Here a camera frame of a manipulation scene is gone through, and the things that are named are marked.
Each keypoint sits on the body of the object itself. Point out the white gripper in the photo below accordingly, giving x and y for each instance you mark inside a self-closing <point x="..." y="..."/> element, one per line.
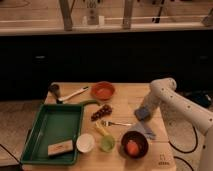
<point x="151" y="102"/>

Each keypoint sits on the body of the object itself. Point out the blue sponge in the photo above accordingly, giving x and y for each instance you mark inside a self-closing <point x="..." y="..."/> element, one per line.
<point x="142" y="113"/>

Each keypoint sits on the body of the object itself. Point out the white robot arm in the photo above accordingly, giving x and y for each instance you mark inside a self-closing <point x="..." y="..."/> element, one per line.
<point x="163" y="90"/>

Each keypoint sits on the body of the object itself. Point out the dark bowl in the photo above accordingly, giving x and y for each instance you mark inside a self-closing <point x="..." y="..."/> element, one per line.
<point x="139" y="139"/>

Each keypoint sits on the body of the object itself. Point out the red bowl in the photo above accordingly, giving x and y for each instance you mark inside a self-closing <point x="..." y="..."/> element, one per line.
<point x="102" y="90"/>

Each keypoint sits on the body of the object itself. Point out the blue cloth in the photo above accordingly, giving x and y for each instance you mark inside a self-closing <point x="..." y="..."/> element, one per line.
<point x="144" y="129"/>

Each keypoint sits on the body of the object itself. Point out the bunch of dark grapes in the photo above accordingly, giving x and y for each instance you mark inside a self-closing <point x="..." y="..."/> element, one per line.
<point x="103" y="111"/>

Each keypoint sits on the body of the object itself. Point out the orange fruit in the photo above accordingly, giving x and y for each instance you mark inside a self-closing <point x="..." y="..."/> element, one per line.
<point x="132" y="148"/>

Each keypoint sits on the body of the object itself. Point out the metal fork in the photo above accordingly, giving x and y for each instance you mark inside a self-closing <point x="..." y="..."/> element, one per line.
<point x="109" y="123"/>

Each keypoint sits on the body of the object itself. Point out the yellow banana toy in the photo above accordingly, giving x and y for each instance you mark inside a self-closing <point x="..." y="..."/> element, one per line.
<point x="101" y="129"/>

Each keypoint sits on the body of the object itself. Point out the green cup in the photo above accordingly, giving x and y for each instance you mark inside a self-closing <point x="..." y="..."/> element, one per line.
<point x="107" y="143"/>

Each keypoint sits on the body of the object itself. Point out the white cup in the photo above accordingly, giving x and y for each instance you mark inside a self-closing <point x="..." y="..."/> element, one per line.
<point x="85" y="143"/>

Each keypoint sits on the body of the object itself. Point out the black round brush head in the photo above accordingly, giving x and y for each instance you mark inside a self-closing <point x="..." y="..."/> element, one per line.
<point x="54" y="89"/>

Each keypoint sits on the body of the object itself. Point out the green plastic tray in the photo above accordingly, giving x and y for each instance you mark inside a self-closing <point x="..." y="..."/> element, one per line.
<point x="54" y="123"/>

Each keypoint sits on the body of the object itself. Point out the wooden block in tray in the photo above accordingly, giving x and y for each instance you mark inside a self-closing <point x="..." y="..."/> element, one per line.
<point x="60" y="148"/>

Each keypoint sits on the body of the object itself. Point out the green curved handle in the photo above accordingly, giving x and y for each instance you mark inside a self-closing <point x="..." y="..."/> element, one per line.
<point x="88" y="102"/>

